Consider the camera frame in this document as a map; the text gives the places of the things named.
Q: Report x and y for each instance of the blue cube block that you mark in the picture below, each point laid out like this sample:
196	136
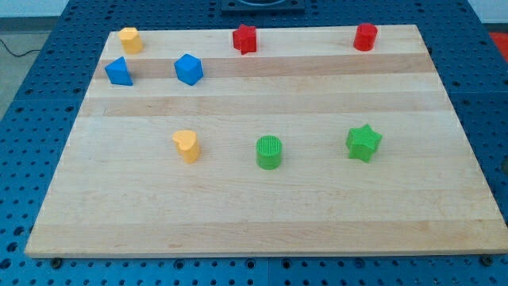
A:
188	69

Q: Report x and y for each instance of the green cylinder block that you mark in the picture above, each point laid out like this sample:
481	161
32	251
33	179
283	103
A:
269	152

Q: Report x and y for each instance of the wooden board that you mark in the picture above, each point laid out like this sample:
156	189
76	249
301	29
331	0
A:
121	189

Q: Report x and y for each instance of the yellow heart block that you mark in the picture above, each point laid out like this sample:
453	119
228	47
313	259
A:
187	145

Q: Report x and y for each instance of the red star block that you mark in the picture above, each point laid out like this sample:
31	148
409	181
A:
245	39

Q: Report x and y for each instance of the green star block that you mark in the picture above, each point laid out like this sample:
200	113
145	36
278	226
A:
362	143

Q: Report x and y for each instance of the red cylinder block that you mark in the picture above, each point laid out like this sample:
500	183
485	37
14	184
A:
365	37

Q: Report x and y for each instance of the blue triangle block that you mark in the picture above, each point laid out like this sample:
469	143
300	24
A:
118	72

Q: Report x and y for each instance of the yellow pentagon block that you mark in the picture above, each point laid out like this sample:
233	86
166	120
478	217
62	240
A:
130	40

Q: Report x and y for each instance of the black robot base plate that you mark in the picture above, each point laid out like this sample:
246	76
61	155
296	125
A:
261	6

